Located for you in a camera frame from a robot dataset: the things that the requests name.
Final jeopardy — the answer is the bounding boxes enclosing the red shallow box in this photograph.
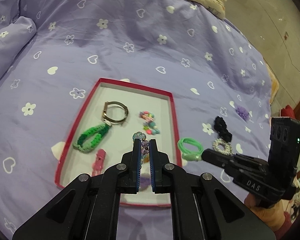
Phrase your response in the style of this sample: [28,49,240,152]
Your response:
[55,78,183,207]

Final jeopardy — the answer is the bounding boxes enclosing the pearl hair ring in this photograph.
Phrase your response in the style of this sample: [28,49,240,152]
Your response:
[212,138,233,155]

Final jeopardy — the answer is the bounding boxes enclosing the person's right hand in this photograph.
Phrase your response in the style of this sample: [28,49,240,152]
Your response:
[244,196,287,233]

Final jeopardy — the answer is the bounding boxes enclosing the green braided keychain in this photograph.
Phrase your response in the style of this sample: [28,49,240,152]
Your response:
[73,101,128,154]

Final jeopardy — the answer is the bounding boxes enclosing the purple floral pillow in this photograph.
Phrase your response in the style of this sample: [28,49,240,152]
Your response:
[0,16,38,92]

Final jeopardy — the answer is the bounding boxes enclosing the purple scrunchie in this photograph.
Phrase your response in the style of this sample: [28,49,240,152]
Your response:
[235,106,250,119]

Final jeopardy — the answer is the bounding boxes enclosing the purple floral duvet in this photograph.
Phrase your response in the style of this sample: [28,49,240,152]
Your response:
[0,0,278,240]

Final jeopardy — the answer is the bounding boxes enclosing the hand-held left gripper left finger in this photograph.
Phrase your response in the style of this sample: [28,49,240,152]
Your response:
[12,139,143,240]

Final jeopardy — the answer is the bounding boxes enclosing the purple hair clip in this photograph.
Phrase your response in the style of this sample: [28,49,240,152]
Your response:
[139,176,152,189]

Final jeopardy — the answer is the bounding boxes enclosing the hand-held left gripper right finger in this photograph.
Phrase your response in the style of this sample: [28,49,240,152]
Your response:
[149,139,275,240]

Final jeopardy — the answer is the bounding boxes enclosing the pink hair clip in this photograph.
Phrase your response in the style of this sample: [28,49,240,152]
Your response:
[91,149,107,177]

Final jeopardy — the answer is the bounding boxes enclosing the colourful bead bracelet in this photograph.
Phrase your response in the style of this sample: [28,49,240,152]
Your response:
[139,110,161,135]

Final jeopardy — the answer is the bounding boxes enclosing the orange blanket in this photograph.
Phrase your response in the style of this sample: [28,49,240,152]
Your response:
[265,65,280,105]

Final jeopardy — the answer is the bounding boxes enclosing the green hair tie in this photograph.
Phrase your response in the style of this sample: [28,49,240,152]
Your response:
[177,137,204,161]

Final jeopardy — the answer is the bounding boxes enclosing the crystal bead bracelet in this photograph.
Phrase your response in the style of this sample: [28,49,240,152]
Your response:
[132,131,150,165]

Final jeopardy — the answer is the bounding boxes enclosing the black scrunchie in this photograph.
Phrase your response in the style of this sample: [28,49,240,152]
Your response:
[213,116,233,142]

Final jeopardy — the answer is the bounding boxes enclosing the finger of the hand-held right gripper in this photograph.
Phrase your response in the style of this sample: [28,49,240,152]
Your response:
[201,152,234,172]
[205,149,240,160]

